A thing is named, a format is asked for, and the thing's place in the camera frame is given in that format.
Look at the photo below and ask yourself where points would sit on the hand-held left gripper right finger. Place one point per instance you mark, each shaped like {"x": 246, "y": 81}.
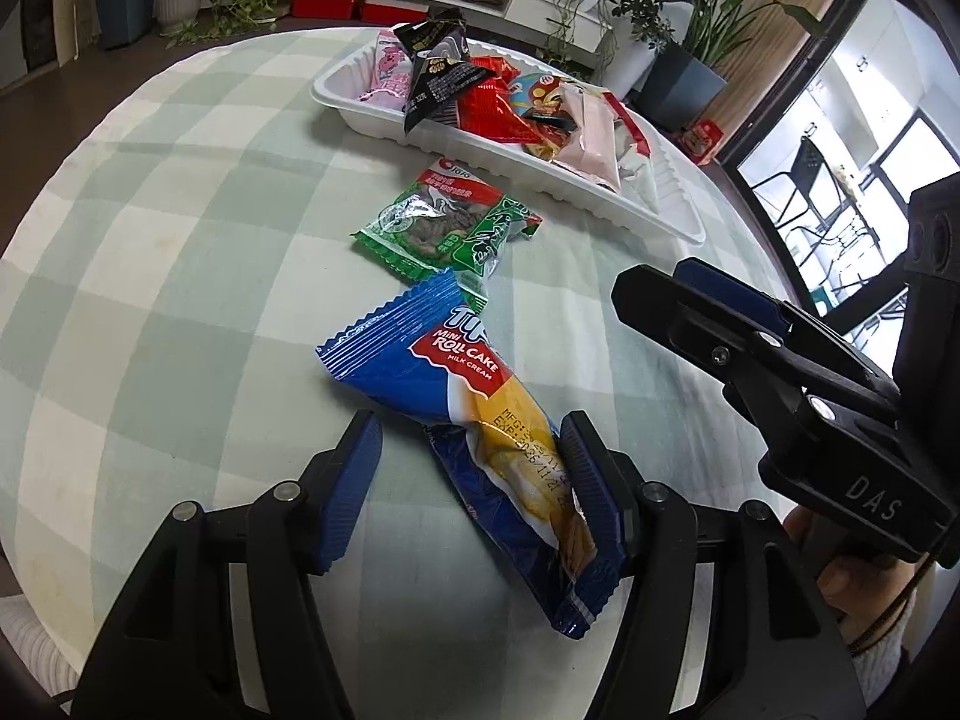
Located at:
{"x": 592, "y": 487}

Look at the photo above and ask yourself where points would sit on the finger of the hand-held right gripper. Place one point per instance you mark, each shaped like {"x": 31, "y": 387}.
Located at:
{"x": 735, "y": 292}
{"x": 855, "y": 480}

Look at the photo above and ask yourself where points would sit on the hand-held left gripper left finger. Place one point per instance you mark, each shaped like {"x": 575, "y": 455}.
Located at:
{"x": 349, "y": 487}

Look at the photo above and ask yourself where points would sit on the white plastic tray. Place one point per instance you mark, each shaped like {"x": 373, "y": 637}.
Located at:
{"x": 675, "y": 210}

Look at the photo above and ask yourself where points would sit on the blue roll cake packet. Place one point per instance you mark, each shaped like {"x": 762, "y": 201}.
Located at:
{"x": 390, "y": 360}

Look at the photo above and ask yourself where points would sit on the clear pink snack packet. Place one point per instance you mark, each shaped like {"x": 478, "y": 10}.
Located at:
{"x": 589, "y": 142}

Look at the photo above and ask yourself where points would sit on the colourful cartoon snack packet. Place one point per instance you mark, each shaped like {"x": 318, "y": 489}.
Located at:
{"x": 536, "y": 94}

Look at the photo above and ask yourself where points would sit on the red snack bag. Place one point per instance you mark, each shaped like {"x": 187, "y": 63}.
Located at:
{"x": 487, "y": 105}

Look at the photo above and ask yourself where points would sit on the black gold snack packet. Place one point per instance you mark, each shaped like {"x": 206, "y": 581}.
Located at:
{"x": 446, "y": 86}

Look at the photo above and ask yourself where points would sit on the black grey snack packet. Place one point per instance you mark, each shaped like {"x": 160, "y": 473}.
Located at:
{"x": 442, "y": 36}

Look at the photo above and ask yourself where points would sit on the person's right forearm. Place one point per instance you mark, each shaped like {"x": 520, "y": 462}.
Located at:
{"x": 881, "y": 660}

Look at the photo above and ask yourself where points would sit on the person's right hand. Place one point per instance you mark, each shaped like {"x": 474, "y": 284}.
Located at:
{"x": 862, "y": 596}

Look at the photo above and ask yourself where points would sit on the black chair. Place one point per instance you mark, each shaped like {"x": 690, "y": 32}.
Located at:
{"x": 814, "y": 165}

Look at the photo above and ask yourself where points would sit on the small red box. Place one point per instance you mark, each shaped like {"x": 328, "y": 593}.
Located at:
{"x": 701, "y": 142}

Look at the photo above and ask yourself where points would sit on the white red-edged snack packet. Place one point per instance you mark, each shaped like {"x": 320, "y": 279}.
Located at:
{"x": 637, "y": 157}

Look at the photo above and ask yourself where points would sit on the large-leaf plant in grey-blue planter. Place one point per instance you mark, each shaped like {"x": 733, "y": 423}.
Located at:
{"x": 679, "y": 90}

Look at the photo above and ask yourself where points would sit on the trailing plant in white pot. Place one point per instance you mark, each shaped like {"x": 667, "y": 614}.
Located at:
{"x": 626, "y": 64}

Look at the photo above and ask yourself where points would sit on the green snack packet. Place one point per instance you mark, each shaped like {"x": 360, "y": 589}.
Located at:
{"x": 427, "y": 229}

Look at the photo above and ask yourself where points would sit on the red storage box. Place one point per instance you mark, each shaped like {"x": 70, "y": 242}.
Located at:
{"x": 322, "y": 6}
{"x": 390, "y": 11}

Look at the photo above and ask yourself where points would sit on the dark door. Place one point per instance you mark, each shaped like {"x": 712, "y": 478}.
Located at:
{"x": 41, "y": 22}

